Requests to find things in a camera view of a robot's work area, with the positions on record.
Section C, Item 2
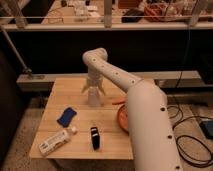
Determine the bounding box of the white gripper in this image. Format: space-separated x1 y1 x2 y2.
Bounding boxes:
81 69 106 95

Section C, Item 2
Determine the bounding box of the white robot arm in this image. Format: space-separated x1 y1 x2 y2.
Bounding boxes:
82 48 183 171

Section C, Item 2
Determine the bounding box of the orange carrot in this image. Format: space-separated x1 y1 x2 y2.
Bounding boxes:
112 99 125 105

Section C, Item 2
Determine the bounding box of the blue sponge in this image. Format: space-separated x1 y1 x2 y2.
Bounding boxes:
57 107 77 128

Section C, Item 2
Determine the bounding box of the orange bowl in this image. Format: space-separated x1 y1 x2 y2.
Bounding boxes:
117 105 129 133

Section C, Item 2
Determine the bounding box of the wooden table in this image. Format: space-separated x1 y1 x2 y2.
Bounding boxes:
29 78 133 159

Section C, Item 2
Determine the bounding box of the white plastic bottle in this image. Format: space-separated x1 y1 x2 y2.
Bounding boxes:
38 127 77 156

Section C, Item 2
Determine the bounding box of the dark box on floor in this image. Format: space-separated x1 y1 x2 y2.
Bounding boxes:
200 120 213 140

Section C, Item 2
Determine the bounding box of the grey metal rail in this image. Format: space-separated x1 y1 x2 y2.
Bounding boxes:
0 25 45 79

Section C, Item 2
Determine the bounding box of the black floor cable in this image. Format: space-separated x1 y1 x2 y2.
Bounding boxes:
167 104 213 169

